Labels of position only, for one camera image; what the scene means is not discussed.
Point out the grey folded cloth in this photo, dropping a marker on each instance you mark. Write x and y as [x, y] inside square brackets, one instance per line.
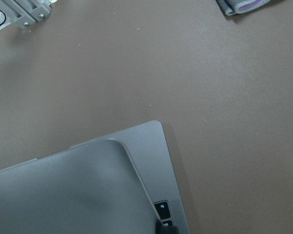
[234, 7]

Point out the grey laptop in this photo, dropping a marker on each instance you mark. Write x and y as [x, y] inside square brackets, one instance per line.
[121, 183]

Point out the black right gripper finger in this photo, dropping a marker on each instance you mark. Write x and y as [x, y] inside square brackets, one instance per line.
[166, 227]

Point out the aluminium frame post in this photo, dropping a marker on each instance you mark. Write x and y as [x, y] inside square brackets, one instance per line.
[24, 13]

